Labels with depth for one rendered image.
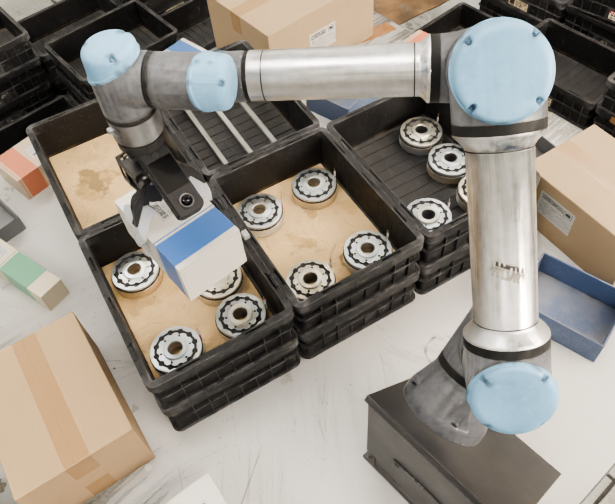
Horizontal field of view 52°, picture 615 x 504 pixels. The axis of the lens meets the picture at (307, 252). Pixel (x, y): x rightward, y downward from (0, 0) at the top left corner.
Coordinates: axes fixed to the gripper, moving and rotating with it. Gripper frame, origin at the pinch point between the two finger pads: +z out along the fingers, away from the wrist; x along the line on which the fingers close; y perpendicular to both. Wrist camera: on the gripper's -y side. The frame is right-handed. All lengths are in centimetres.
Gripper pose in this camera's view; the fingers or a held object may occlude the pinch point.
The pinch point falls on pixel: (178, 225)
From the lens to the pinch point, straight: 110.7
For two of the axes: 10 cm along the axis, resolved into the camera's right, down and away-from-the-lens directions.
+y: -6.5, -5.8, 4.8
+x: -7.5, 5.6, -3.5
